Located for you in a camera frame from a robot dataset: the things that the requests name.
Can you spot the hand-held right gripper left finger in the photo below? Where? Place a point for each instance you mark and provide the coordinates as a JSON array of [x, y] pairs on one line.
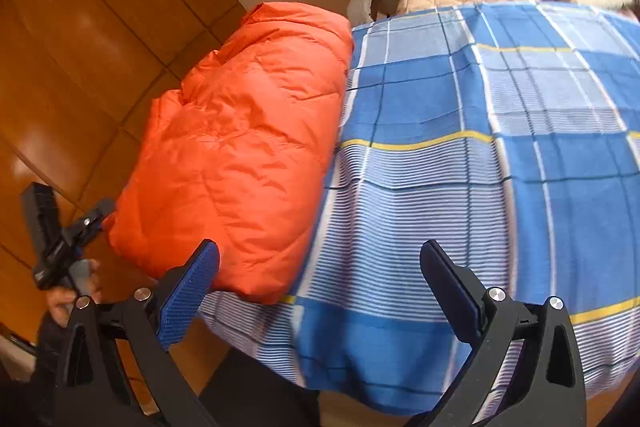
[[187, 292]]

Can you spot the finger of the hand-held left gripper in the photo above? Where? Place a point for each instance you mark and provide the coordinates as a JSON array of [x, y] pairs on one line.
[[92, 222]]

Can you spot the person's left hand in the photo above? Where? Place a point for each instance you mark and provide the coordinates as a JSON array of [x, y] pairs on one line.
[[67, 299]]

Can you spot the orange down jacket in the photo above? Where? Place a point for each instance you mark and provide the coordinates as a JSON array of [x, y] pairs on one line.
[[240, 147]]

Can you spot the blue plaid bedsheet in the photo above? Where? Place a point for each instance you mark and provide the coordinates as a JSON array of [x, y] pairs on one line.
[[465, 167]]

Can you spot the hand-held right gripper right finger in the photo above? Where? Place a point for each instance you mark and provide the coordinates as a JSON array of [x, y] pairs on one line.
[[452, 287]]

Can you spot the person's dark clothing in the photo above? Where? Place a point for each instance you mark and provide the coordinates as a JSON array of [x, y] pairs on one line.
[[260, 394]]

